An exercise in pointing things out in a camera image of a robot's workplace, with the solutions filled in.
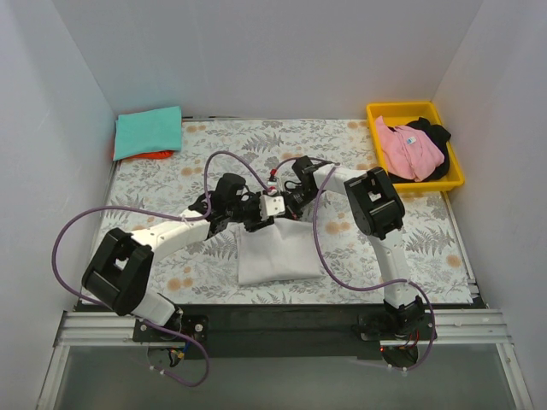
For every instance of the orange folded t shirt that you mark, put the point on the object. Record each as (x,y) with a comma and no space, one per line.
(144,148)

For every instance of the black t shirt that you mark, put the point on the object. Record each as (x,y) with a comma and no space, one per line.
(440,136)

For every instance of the teal folded t shirt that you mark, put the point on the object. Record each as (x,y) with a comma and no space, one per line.
(148,132)

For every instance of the white t shirt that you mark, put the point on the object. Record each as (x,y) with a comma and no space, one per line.
(282,251)

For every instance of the pink t shirt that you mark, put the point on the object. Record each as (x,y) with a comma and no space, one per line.
(409,153)

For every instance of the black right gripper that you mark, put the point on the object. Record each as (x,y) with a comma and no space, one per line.
(290,207)

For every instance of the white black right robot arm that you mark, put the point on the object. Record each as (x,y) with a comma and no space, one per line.
(378,214)

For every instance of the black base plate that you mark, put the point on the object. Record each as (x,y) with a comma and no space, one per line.
(268,331)

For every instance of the aluminium frame rail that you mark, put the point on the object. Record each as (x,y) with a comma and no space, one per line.
(281,357)

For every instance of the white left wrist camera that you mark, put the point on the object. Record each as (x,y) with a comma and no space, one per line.
(271,206)

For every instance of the floral patterned table mat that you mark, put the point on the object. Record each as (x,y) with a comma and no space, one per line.
(206,273)

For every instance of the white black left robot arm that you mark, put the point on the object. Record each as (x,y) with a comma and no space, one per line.
(119,271)

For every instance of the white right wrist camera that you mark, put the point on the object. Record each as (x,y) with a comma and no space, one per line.
(273,183)

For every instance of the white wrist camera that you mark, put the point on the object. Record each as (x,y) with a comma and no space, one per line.
(271,206)
(273,183)

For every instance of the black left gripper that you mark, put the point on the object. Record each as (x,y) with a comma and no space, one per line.
(252,207)

